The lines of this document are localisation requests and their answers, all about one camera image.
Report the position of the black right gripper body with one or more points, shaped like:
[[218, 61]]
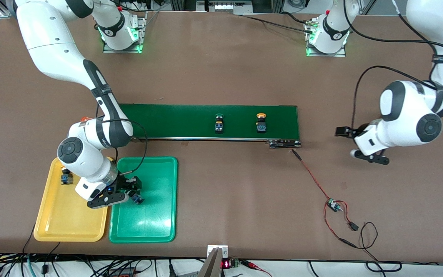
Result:
[[126, 184]]

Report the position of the green push button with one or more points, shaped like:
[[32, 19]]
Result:
[[137, 199], [219, 125]]

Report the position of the yellow push button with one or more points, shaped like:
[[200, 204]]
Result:
[[261, 125], [66, 179]]

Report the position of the orange cylinder white print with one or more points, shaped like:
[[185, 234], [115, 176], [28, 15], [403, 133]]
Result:
[[85, 118]]

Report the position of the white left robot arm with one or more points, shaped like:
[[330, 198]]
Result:
[[402, 123]]

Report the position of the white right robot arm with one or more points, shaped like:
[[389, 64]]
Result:
[[90, 165]]

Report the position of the green plastic tray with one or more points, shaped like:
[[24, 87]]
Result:
[[148, 219]]

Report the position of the yellow plastic tray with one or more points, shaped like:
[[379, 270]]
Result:
[[67, 223]]

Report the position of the small green circuit board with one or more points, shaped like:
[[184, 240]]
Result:
[[334, 205]]

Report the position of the green conveyor belt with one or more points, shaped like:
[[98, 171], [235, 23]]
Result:
[[187, 121]]

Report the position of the red black plug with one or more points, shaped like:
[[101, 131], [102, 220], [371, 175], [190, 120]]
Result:
[[123, 274]]

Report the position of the gray metal stand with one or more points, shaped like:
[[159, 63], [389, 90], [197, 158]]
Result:
[[210, 267]]

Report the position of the red digit display module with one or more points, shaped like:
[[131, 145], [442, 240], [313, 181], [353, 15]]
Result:
[[226, 264]]

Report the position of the red clip lead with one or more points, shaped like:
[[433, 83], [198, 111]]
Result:
[[250, 264]]

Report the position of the silver metal device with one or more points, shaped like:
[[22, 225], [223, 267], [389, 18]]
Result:
[[221, 5]]

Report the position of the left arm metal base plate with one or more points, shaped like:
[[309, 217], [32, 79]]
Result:
[[327, 55]]

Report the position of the silver metal bracket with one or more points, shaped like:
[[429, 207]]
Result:
[[210, 249]]

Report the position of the aluminum frame post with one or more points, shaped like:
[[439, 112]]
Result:
[[277, 5], [174, 4]]

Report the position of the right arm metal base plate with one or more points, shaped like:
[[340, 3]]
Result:
[[143, 34]]

